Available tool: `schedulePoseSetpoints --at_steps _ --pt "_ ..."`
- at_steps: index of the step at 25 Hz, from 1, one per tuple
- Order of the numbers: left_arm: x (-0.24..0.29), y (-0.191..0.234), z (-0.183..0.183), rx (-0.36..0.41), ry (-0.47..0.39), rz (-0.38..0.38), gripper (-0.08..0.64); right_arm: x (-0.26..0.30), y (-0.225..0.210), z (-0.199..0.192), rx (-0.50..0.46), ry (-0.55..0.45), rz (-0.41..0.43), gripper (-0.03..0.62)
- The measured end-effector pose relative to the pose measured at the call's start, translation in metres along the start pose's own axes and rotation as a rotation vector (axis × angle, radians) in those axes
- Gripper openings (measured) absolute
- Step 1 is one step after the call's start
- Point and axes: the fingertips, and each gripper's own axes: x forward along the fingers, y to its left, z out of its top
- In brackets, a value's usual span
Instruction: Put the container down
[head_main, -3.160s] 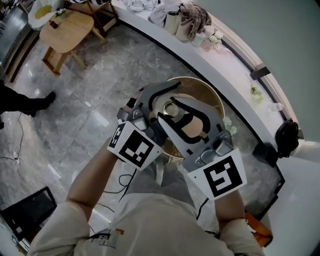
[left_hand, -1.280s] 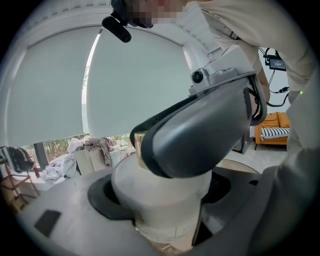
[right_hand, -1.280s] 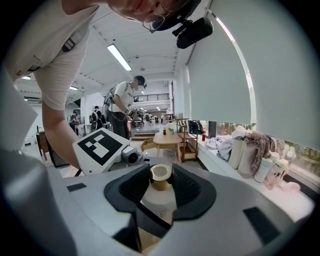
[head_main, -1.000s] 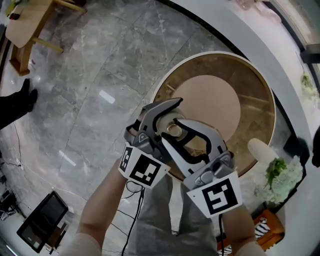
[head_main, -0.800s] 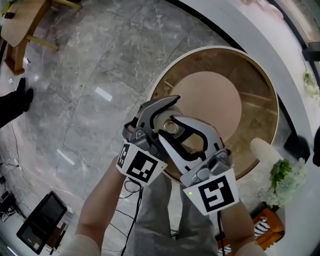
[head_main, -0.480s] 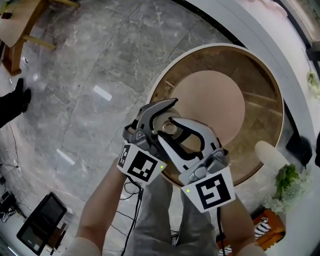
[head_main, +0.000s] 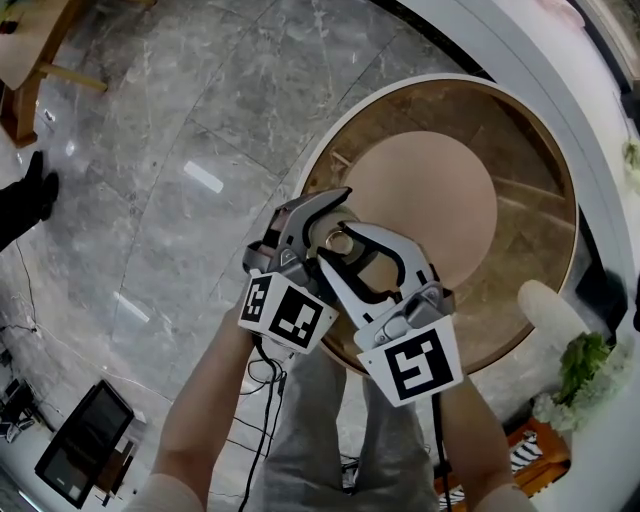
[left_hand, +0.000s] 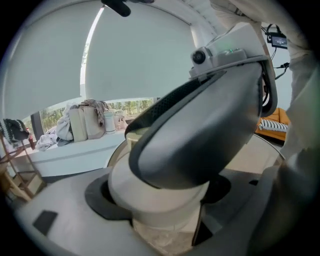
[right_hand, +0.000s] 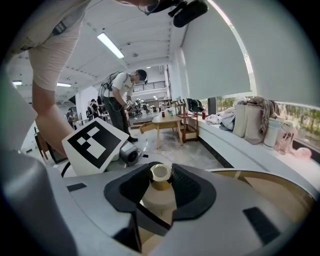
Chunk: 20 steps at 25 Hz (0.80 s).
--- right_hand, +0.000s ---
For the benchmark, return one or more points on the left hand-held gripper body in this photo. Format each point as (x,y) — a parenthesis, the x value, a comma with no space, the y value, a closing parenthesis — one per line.
(95,147)

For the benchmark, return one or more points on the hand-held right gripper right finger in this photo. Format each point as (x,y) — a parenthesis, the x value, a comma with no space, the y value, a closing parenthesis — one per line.
(225,220)

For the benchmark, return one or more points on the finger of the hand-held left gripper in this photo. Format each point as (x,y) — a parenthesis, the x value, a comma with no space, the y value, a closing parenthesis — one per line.
(160,160)

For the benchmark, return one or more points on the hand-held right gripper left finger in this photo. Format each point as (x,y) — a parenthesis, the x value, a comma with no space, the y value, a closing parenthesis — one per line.
(82,212)

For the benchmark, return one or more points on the white bottle with gold cap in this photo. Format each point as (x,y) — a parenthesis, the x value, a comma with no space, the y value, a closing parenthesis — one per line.
(160,181)

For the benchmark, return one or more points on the person's left forearm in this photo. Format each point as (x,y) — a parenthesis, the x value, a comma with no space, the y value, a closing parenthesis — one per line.
(50,115)

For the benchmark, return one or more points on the square light wooden table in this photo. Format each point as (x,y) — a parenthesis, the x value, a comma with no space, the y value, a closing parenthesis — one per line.
(167,120)

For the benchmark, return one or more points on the wooden armchair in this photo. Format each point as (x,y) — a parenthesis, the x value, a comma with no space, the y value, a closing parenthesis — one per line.
(187,125)

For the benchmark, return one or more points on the small red bottle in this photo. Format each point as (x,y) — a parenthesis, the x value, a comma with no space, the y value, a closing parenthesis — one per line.
(163,114)

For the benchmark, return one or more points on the dark red bottle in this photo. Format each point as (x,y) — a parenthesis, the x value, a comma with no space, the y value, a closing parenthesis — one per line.
(203,114)

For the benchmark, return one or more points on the black-white striped blanket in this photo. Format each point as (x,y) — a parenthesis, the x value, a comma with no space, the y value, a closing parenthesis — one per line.
(191,104)

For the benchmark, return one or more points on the white clothes pile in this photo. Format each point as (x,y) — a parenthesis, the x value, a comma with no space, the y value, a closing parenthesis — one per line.
(214,119)

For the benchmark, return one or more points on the white curved window bench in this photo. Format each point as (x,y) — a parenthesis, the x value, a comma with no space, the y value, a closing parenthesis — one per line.
(237,150)

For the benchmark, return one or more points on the black mezzanine railing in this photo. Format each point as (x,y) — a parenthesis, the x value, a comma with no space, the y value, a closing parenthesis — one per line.
(150,86)

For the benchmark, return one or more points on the grey-white clothes pile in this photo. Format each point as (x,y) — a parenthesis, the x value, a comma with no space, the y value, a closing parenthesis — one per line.
(228,117)

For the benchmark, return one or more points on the cream tote bag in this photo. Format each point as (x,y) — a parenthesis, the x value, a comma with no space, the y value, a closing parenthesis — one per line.
(253,127)
(239,121)

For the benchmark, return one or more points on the white lidded cup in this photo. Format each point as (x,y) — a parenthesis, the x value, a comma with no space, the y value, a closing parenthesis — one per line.
(272,135)

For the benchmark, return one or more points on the pink drinking bottle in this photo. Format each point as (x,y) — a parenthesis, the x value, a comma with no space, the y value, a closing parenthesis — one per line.
(286,138)

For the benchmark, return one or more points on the pink plush toy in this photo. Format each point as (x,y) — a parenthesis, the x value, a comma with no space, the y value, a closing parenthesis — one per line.
(302,153)

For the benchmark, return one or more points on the long ceiling light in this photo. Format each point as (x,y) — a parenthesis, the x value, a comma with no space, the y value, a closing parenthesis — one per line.
(110,45)

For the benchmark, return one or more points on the grey roller blind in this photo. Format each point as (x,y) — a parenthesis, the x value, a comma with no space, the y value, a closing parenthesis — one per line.
(215,62)
(275,50)

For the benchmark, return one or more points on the person's cream t-shirt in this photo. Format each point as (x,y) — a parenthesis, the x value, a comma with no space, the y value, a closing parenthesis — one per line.
(55,37)

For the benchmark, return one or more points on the person's head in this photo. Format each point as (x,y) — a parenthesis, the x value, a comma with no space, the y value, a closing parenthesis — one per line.
(140,5)

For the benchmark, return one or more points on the black window post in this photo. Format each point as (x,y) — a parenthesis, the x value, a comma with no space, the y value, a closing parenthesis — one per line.
(211,107)

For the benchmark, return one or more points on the black head-mounted camera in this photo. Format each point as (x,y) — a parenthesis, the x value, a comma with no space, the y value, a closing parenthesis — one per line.
(190,12)

